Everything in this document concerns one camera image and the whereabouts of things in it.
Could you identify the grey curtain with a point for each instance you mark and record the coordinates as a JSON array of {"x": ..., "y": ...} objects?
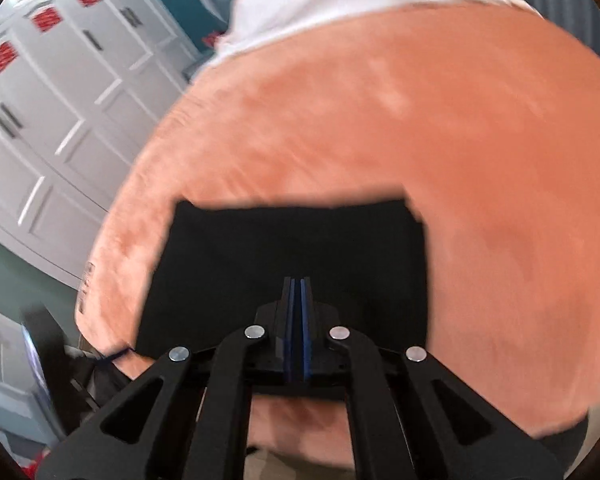
[{"x": 570, "y": 10}]

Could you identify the white wardrobe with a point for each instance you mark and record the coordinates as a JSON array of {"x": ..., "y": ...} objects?
[{"x": 80, "y": 110}]

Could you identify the black pants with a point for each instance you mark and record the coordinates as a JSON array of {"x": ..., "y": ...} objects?
[{"x": 220, "y": 270}]

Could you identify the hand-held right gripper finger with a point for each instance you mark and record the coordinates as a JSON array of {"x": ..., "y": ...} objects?
[
  {"x": 304, "y": 330},
  {"x": 292, "y": 330}
]

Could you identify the orange plush blanket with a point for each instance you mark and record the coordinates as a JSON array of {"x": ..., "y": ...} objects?
[{"x": 430, "y": 135}]

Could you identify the white quilt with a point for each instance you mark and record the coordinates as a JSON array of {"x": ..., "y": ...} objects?
[{"x": 330, "y": 0}]

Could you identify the red gift boxes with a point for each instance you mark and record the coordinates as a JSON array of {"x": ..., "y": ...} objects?
[{"x": 213, "y": 40}]

